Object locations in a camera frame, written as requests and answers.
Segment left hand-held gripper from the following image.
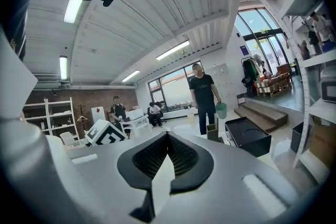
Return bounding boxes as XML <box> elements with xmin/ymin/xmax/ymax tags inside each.
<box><xmin>84</xmin><ymin>119</ymin><xmax>127</xmax><ymax>147</ymax></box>

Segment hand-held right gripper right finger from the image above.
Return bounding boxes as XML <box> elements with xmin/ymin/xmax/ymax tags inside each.
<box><xmin>167</xmin><ymin>131</ymin><xmax>215</xmax><ymax>195</ymax></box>

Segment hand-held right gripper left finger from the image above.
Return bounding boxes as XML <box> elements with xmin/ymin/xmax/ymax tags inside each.
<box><xmin>117</xmin><ymin>131</ymin><xmax>168</xmax><ymax>221</ymax></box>

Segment white paper trash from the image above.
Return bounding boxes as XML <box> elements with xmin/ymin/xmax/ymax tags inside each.
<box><xmin>151</xmin><ymin>153</ymin><xmax>176</xmax><ymax>219</ymax></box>

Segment black rectangular bin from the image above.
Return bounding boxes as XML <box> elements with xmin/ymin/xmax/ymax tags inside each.
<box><xmin>225</xmin><ymin>116</ymin><xmax>272</xmax><ymax>157</ymax></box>

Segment wooden coat stand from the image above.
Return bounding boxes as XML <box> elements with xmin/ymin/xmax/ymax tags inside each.
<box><xmin>76</xmin><ymin>103</ymin><xmax>89</xmax><ymax>137</ymax></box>

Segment open cardboard box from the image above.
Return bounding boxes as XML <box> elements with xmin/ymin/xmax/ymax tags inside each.
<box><xmin>206</xmin><ymin>123</ymin><xmax>224</xmax><ymax>144</ymax></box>

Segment small white table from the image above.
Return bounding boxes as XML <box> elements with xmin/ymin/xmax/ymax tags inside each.
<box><xmin>121</xmin><ymin>115</ymin><xmax>151</xmax><ymax>137</ymax></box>

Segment white open shelving unit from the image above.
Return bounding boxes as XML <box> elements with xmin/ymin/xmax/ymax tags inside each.
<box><xmin>22</xmin><ymin>97</ymin><xmax>80</xmax><ymax>141</ymax></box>

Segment green bucket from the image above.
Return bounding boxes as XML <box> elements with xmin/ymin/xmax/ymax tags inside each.
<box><xmin>215</xmin><ymin>102</ymin><xmax>228</xmax><ymax>120</ymax></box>

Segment long ceiling light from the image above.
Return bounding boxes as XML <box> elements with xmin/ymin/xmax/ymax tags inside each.
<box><xmin>155</xmin><ymin>40</ymin><xmax>191</xmax><ymax>61</ymax></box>
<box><xmin>59</xmin><ymin>55</ymin><xmax>68</xmax><ymax>80</ymax></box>
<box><xmin>63</xmin><ymin>0</ymin><xmax>84</xmax><ymax>24</ymax></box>
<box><xmin>121</xmin><ymin>70</ymin><xmax>141</xmax><ymax>82</ymax></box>

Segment wooden steps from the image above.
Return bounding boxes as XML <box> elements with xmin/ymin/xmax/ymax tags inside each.
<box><xmin>233</xmin><ymin>101</ymin><xmax>289</xmax><ymax>133</ymax></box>

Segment grey plastic container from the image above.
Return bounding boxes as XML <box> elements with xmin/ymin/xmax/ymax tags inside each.
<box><xmin>290</xmin><ymin>122</ymin><xmax>307</xmax><ymax>153</ymax></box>

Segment clothes rack with garments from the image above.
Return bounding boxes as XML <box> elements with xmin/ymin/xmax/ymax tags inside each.
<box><xmin>240</xmin><ymin>54</ymin><xmax>266</xmax><ymax>98</ymax></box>

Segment wooden pallet with boxes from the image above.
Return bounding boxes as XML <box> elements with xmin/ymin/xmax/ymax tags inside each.
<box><xmin>254</xmin><ymin>62</ymin><xmax>293</xmax><ymax>98</ymax></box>

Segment large cardboard box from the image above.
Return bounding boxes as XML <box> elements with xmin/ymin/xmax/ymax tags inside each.
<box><xmin>307</xmin><ymin>116</ymin><xmax>336</xmax><ymax>170</ymax></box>

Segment person's dark shirt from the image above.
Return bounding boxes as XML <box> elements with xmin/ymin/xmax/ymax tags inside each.
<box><xmin>4</xmin><ymin>0</ymin><xmax>66</xmax><ymax>62</ymax></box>

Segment white round appliance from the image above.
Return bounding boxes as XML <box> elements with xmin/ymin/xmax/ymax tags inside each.
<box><xmin>319</xmin><ymin>65</ymin><xmax>336</xmax><ymax>103</ymax></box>

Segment white metal rack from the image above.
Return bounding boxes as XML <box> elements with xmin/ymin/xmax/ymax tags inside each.
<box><xmin>238</xmin><ymin>0</ymin><xmax>336</xmax><ymax>179</ymax></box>

